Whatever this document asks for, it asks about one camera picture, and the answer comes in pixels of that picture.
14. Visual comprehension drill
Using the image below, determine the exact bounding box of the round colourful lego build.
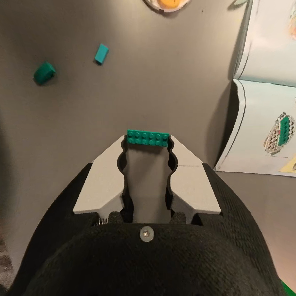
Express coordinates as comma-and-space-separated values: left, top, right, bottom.
143, 0, 193, 15

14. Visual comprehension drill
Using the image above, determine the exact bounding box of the pale green lego piece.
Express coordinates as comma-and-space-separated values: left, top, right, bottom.
227, 0, 250, 11

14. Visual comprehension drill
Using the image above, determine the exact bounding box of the lego instruction booklet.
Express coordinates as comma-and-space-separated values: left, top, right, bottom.
215, 0, 296, 178

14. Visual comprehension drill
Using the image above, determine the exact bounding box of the long green lego plate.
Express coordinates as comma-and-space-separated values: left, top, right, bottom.
126, 129, 170, 147

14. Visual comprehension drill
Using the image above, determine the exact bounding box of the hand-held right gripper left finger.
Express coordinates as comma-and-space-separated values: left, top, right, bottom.
72, 135, 128, 214

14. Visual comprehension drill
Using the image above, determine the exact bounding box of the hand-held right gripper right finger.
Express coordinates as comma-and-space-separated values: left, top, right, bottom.
165, 135, 222, 214

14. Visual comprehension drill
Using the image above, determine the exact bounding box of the teal lego piece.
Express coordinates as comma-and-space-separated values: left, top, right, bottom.
33, 61, 57, 85
94, 43, 109, 66

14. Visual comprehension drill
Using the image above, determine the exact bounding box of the green plastic bin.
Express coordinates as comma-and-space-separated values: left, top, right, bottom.
278, 278, 296, 296

